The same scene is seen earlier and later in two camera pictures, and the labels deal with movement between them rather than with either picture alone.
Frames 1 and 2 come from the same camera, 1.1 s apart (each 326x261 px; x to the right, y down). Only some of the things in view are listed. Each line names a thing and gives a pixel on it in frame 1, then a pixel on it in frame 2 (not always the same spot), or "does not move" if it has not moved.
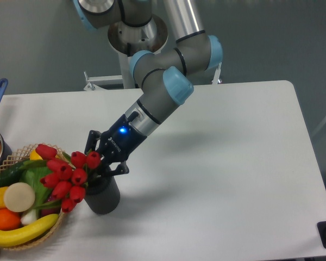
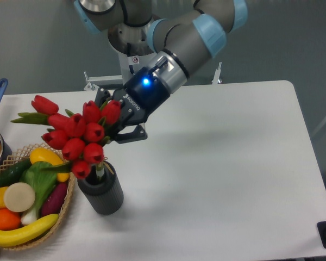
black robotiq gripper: (118, 143) → (140, 98)
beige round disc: (19, 197) does not move
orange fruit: (5, 219) does not move
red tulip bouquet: (68, 181) → (79, 137)
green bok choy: (32, 176) does not move
